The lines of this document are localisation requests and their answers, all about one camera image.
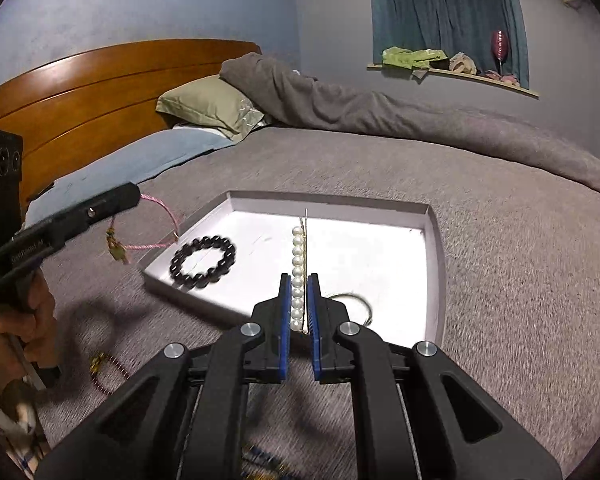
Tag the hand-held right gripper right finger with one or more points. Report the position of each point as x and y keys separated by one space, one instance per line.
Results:
x=314 y=340

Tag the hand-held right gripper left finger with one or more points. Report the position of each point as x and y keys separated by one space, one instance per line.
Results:
x=283 y=340

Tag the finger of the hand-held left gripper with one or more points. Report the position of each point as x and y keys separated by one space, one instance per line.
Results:
x=100 y=207

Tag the white shallow tray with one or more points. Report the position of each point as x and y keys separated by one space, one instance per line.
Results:
x=380 y=260

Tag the person's left forearm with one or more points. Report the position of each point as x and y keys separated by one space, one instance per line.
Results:
x=10 y=420

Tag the person's left hand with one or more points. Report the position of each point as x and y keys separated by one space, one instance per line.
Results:
x=42 y=330

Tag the gold bangle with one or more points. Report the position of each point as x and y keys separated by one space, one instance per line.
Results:
x=364 y=305

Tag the blue pillow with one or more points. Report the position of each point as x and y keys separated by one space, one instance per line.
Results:
x=145 y=157

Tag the wooden headboard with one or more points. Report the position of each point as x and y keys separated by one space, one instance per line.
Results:
x=105 y=90

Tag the green pillow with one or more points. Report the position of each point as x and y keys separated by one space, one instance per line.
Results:
x=210 y=102

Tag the grey bed cover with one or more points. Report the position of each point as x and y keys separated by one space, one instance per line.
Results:
x=505 y=270

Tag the rolled grey duvet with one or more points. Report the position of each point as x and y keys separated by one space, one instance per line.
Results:
x=380 y=115

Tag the small grey cloth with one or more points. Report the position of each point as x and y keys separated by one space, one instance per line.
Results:
x=420 y=72

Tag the green cloth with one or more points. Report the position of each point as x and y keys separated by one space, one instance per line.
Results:
x=405 y=57

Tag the wooden windowsill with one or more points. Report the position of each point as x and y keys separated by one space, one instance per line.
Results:
x=480 y=79

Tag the beige crumpled cloth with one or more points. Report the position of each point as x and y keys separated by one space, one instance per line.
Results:
x=462 y=62

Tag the pink small cloth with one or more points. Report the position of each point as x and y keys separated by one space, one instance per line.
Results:
x=505 y=78

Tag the pink stemmed glass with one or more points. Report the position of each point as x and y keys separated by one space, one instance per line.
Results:
x=499 y=44

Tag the blue curtain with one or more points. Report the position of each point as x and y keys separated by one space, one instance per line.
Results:
x=440 y=10

